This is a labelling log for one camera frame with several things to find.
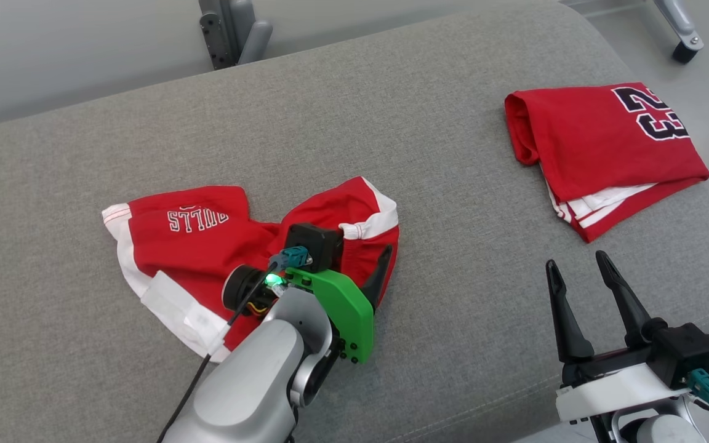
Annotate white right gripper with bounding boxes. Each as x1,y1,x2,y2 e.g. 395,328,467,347
545,250,687,425

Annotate grey caster leg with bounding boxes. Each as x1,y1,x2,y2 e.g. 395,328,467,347
653,0,704,64

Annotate red white basketball jersey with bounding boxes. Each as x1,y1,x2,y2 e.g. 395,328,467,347
504,82,709,244

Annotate red white basketball shorts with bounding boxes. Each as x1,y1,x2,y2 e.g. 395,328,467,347
101,177,401,364

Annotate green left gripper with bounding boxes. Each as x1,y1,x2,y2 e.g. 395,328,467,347
284,244,393,364

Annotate grey fabric sofa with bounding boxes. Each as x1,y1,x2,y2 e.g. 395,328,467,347
0,0,709,443

